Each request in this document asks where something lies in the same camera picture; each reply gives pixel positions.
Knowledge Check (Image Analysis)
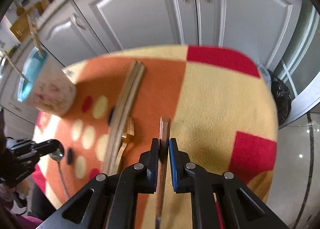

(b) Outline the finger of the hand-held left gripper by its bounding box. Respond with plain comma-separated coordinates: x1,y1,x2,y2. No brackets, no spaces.
29,139,57,161

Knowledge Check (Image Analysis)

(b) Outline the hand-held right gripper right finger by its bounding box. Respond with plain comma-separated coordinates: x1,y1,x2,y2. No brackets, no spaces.
169,138,290,229

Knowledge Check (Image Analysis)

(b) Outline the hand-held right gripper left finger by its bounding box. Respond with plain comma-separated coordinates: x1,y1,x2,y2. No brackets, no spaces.
37,138,160,229

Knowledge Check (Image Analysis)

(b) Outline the metal spoon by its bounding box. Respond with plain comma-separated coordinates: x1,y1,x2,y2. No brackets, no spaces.
49,144,72,199

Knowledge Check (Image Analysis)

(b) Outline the floral white cup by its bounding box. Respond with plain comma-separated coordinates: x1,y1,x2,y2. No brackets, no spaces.
17,46,77,117

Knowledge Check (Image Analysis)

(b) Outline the person's pink clothing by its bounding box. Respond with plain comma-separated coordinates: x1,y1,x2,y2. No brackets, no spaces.
22,164,52,229

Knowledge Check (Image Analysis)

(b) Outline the gold fork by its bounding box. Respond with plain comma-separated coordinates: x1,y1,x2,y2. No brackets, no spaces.
115,116,136,172

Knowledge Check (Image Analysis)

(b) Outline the checkered red orange yellow blanket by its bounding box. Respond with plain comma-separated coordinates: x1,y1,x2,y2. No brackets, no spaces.
32,44,278,229

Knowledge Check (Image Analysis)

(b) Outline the grey cabinet door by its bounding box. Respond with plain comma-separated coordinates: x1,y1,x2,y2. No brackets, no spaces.
37,1,110,67
71,0,200,54
191,0,309,69

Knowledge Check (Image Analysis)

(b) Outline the black trash bag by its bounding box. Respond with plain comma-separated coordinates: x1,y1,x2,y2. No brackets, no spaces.
270,69,292,127

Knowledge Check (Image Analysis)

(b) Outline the clear plastic bag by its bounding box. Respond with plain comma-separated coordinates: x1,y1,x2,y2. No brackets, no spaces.
256,60,272,89

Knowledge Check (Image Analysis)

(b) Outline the white wood-grain panel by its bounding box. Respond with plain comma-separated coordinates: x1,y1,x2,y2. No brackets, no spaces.
277,51,320,129

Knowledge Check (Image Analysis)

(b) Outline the glass sliding door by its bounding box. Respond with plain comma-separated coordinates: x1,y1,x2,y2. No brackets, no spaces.
266,0,317,99

